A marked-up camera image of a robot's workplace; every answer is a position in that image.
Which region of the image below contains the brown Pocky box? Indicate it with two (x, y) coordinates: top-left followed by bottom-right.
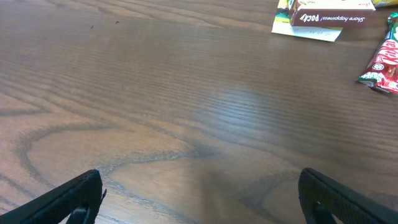
(287, 0), (376, 28)

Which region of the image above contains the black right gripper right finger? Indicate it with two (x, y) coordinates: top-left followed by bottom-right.
(298, 167), (397, 224)

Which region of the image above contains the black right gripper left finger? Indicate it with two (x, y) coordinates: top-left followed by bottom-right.
(1, 169), (106, 224)

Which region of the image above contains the red KitKat bar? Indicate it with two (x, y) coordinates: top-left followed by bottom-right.
(357, 12), (397, 94)

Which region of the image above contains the green Pretz box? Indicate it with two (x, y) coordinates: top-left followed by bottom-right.
(271, 0), (343, 42)

